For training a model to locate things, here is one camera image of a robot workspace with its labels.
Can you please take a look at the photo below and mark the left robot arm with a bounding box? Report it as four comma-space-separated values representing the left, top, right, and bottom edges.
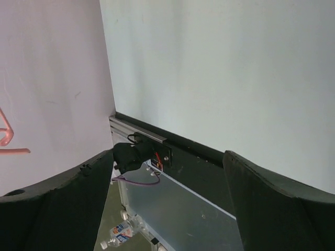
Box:
113, 133, 155, 175

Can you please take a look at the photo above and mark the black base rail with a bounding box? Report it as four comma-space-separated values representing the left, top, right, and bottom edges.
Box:
109, 116, 235, 216

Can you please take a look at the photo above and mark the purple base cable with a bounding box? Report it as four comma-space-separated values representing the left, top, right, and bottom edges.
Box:
111, 171, 161, 187

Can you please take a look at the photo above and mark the clear plastic water bottle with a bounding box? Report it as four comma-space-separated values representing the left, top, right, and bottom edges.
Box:
100, 215, 147, 250

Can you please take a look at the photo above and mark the pink clothes hanger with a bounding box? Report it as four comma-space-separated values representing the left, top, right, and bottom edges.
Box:
1, 109, 31, 155

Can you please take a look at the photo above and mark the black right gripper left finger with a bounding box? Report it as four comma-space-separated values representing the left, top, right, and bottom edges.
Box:
1, 150, 114, 250

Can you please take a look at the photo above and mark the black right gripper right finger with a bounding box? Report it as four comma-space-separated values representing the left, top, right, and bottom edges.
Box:
223, 151, 334, 250

